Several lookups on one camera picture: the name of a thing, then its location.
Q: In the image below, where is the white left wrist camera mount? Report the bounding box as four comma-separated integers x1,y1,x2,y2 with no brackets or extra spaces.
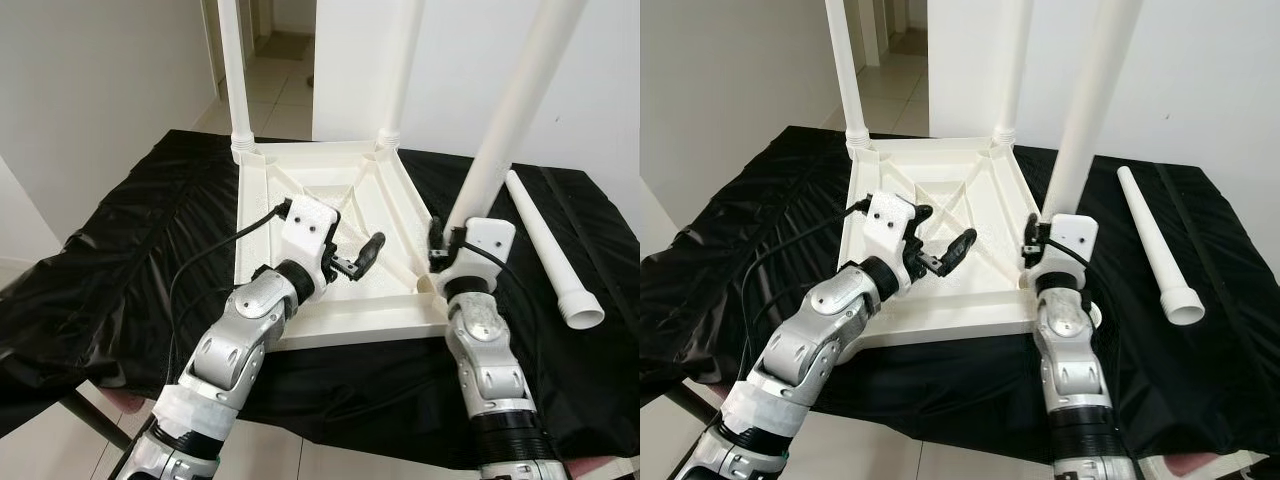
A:
272,196,343,301
860,191,921,297

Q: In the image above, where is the white plastic table top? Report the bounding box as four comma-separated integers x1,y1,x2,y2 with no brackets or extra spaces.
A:
235,140,453,351
838,135,1048,349

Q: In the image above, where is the black table cloth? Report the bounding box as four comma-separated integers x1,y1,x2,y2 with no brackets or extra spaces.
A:
640,125,1280,467
0,128,640,471

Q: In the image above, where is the cream door frame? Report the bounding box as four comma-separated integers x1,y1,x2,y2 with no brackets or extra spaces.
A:
203,0,269,99
853,0,903,73

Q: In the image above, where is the black metal table leg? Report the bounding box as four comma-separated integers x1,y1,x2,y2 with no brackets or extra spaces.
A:
666,384,723,428
58,388,133,453

